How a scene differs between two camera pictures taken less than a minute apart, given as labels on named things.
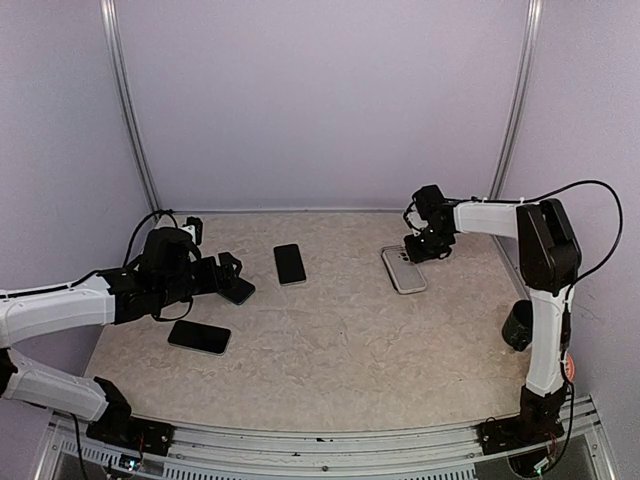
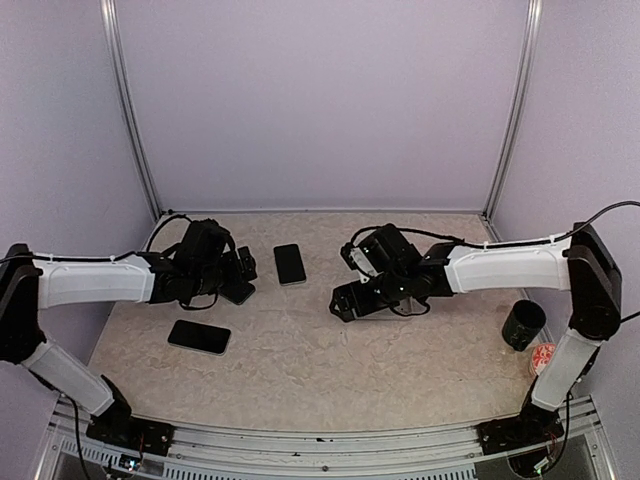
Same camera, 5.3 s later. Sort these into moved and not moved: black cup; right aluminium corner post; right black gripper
Moved: right black gripper
Not moved: black cup; right aluminium corner post
